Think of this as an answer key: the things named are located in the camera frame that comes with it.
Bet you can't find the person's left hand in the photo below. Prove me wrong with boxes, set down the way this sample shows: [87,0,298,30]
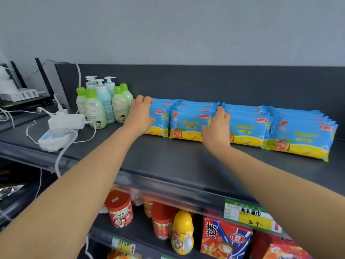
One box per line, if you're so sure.
[123,95,156,138]

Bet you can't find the person's right hand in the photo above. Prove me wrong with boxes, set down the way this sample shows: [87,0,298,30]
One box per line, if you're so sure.
[201,106,231,154]

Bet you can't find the dark grey shelf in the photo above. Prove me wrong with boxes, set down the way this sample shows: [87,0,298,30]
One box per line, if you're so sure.
[0,63,345,259]

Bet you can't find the rows of blue wipe packets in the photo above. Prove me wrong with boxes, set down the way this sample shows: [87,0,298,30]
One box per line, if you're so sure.
[144,98,338,162]

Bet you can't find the person's left forearm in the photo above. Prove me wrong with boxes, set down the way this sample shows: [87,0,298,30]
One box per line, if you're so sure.
[0,126,146,259]

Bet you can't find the person's right forearm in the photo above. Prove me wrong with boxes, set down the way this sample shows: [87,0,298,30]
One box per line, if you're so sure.
[213,144,345,259]

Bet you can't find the red blue snack box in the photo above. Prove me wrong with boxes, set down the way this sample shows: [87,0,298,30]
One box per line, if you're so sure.
[249,232,313,259]
[201,217,253,259]

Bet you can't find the white orange snack can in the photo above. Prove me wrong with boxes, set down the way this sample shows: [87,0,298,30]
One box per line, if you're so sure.
[130,194,145,207]

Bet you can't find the white plastic device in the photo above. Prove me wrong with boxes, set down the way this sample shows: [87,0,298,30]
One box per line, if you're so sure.
[37,128,79,153]

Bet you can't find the green yellow price tag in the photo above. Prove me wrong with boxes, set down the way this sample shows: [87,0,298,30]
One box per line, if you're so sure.
[112,236,136,255]
[223,199,284,235]

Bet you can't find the orange lidded clear jar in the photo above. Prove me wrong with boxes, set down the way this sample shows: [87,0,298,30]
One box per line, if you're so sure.
[143,198,154,219]

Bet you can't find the red white snack can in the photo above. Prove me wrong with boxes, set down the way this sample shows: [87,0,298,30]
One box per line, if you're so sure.
[105,190,134,228]

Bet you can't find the yellow plastic bottle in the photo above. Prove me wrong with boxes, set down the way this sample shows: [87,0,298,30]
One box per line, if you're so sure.
[171,210,194,256]

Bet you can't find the white vented device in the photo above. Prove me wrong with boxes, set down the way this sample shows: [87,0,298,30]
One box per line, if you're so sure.
[0,88,40,102]

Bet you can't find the orange green snack bag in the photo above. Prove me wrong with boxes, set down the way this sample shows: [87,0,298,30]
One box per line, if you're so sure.
[107,249,142,259]

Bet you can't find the silver foil bag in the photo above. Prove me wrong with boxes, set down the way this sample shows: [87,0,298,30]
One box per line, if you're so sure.
[0,185,26,200]

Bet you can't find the thin white cable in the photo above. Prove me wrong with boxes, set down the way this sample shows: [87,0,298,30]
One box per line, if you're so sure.
[74,121,97,143]

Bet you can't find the thick white cable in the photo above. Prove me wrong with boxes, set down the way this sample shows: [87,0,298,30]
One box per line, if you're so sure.
[55,131,79,178]

